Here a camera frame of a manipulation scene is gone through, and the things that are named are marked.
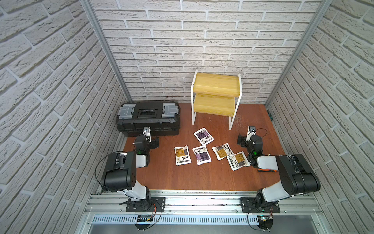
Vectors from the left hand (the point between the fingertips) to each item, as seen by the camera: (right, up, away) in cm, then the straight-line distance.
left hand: (150, 133), depth 94 cm
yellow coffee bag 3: (+57, -16, -7) cm, 59 cm away
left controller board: (+4, -42, -23) cm, 48 cm away
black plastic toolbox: (+10, +10, -7) cm, 16 cm away
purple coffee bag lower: (+34, -13, -4) cm, 37 cm away
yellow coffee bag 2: (+48, -11, -2) cm, 49 cm away
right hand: (+66, 0, 0) cm, 66 cm away
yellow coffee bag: (+22, -14, -5) cm, 26 cm away
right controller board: (+64, -41, -25) cm, 80 cm away
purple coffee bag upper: (+36, -2, +6) cm, 37 cm away
